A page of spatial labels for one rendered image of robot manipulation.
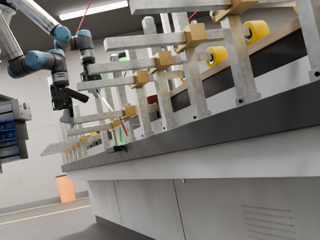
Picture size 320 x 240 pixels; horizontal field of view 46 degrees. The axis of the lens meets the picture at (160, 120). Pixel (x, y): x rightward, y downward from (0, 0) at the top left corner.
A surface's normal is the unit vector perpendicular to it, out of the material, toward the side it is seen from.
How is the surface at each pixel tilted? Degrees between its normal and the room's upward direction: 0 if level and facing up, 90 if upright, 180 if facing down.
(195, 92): 90
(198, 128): 90
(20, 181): 90
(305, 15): 90
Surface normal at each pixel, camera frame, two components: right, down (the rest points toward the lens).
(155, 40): 0.36, -0.15
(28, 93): -0.04, -0.07
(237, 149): -0.91, 0.16
